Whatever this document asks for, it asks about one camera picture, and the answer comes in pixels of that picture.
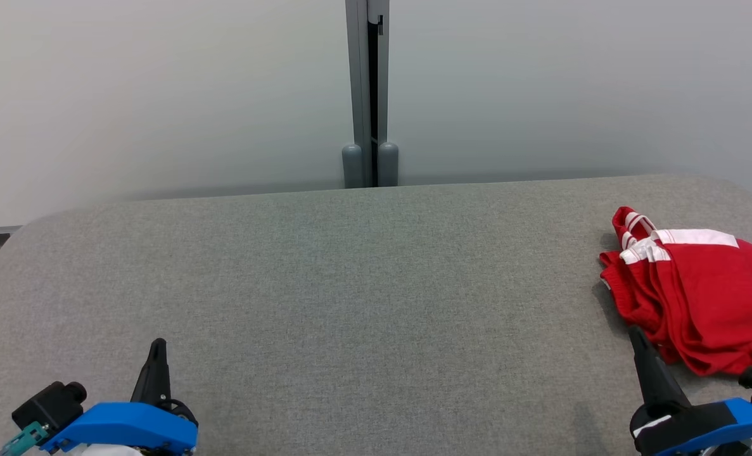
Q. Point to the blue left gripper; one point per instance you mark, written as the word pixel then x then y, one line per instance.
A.
pixel 128 427

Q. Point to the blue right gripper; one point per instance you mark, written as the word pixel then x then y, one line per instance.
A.
pixel 686 427

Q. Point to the red white-striped shorts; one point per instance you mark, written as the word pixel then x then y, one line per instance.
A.
pixel 711 297

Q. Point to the grey fabric sofa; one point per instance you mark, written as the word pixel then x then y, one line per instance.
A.
pixel 350 304

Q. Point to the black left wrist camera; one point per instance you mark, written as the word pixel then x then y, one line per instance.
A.
pixel 49 408

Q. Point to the teal left camera connector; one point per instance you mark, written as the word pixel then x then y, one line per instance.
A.
pixel 24 439

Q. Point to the grey cylindrical post foot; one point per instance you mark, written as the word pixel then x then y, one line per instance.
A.
pixel 352 166
pixel 388 164

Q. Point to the grey partition frame post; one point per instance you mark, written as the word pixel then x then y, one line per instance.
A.
pixel 356 76

